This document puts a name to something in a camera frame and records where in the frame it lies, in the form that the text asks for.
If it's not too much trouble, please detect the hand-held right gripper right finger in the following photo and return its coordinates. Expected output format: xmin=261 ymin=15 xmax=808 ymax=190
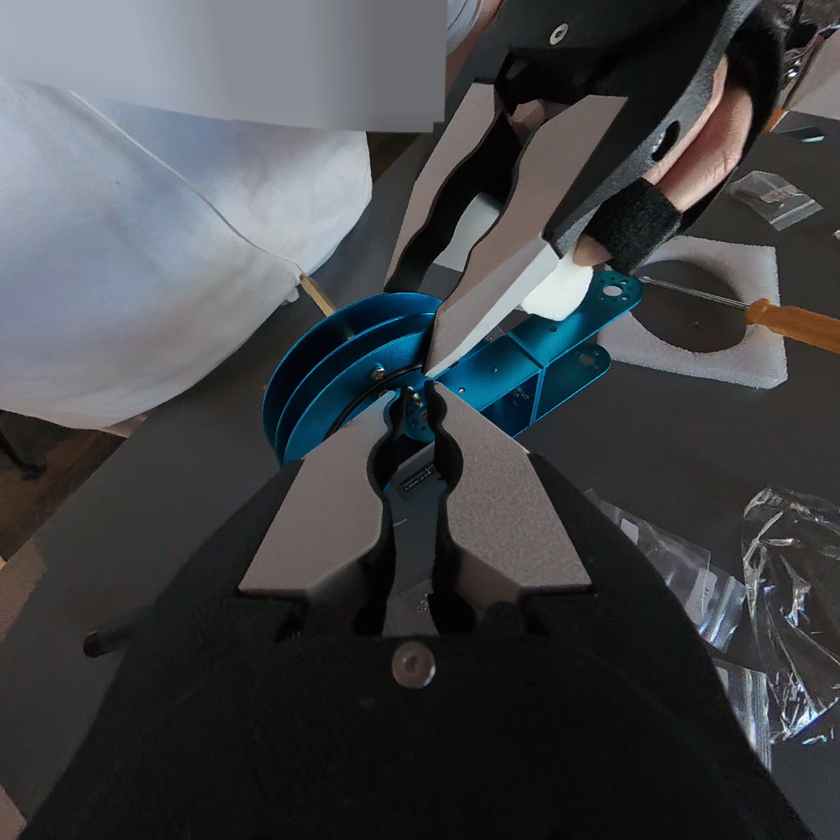
xmin=425 ymin=381 xmax=594 ymax=636

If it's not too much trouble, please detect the dark grey desk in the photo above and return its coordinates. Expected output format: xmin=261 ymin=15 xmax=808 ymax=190
xmin=0 ymin=112 xmax=840 ymax=840

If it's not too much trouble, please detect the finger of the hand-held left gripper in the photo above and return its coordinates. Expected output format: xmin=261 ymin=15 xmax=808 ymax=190
xmin=423 ymin=97 xmax=630 ymax=382
xmin=382 ymin=82 xmax=526 ymax=294

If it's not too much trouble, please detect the small clear plastic bag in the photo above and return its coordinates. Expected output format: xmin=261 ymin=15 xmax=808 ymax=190
xmin=725 ymin=171 xmax=824 ymax=231

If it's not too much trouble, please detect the crumpled clear plastic bag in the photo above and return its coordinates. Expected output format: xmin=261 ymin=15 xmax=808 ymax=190
xmin=742 ymin=487 xmax=840 ymax=746

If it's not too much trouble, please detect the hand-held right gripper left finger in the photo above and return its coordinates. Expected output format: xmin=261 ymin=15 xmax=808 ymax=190
xmin=238 ymin=392 xmax=396 ymax=636

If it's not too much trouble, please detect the white foam sheet with hole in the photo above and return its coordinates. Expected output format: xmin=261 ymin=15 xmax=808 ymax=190
xmin=598 ymin=236 xmax=788 ymax=389

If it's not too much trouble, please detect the person's left hand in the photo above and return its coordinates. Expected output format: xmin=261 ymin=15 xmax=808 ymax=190
xmin=574 ymin=59 xmax=756 ymax=266

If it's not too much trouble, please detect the blue toy robot arm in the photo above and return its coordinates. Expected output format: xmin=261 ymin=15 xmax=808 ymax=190
xmin=262 ymin=269 xmax=644 ymax=488

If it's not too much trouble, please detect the orange-handled screwdriver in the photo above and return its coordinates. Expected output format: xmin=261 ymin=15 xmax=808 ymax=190
xmin=640 ymin=276 xmax=840 ymax=353

